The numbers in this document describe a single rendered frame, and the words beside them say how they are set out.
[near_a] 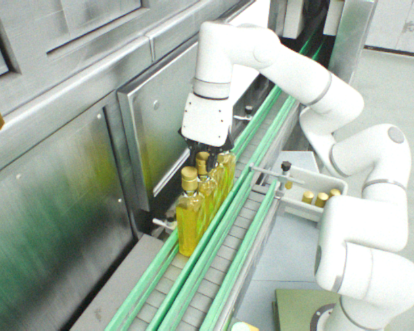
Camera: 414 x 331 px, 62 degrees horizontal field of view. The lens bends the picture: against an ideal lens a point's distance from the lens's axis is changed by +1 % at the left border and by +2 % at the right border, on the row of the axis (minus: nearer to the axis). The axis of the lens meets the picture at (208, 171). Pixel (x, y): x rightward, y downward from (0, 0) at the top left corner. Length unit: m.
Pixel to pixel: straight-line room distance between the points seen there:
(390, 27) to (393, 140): 3.78
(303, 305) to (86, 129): 0.66
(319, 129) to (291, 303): 0.44
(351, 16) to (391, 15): 2.86
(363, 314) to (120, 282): 0.54
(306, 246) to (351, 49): 0.94
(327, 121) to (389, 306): 0.40
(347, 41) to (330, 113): 0.93
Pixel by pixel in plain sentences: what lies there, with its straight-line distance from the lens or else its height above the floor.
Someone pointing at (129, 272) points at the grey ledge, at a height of 0.88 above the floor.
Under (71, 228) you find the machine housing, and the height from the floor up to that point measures 1.11.
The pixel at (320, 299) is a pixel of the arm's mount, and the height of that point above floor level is 0.82.
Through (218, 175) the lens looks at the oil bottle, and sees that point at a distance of 0.84.
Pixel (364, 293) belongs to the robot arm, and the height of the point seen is 1.10.
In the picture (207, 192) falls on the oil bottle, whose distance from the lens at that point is 0.80.
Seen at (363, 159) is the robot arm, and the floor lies 1.16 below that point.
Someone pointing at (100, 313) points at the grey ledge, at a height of 0.88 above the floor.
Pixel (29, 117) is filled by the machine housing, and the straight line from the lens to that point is 0.54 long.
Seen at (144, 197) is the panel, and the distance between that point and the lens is 0.86.
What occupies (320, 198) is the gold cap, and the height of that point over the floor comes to 0.81.
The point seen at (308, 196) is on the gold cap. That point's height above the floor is 0.81.
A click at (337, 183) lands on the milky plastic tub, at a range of 1.26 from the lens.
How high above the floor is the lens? 1.65
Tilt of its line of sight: 42 degrees down
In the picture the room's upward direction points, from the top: straight up
